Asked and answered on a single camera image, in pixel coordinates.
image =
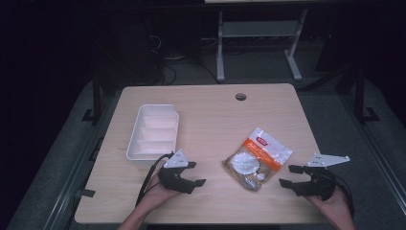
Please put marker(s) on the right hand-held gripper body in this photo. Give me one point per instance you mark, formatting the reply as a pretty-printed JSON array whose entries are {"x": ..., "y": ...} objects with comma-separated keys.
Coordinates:
[{"x": 317, "y": 187}]

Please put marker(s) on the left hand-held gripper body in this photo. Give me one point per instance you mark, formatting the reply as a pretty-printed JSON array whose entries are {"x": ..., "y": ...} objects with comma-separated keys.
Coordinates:
[{"x": 175, "y": 180}]

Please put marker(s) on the black frame post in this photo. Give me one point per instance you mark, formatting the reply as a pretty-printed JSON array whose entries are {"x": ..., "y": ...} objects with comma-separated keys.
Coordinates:
[
  {"x": 96, "y": 96},
  {"x": 360, "y": 96}
]

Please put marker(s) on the person's right hand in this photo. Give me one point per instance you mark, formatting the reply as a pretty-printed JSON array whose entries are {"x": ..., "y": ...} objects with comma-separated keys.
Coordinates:
[{"x": 335, "y": 206}]

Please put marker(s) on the orange clear snack packet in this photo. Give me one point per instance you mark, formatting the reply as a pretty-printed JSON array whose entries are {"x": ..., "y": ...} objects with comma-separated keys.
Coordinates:
[{"x": 255, "y": 159}]

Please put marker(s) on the white divided plastic tray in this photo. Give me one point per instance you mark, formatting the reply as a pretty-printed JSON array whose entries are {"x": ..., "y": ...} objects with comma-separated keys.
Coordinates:
[{"x": 154, "y": 134}]

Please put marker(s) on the person's left hand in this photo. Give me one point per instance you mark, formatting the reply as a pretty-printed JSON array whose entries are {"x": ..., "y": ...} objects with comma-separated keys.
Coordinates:
[{"x": 156, "y": 195}]

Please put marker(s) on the black rail bracket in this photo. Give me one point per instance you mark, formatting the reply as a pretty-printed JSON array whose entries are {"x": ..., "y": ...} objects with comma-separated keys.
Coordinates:
[{"x": 86, "y": 193}]

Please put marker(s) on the aluminium frame rail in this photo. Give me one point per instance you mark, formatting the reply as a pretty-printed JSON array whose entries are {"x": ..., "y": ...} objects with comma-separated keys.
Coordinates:
[
  {"x": 376, "y": 153},
  {"x": 76, "y": 169}
]

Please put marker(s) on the grey metal stand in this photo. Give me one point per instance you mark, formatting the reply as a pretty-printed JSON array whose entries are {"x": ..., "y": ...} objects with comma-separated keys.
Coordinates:
[{"x": 259, "y": 29}]

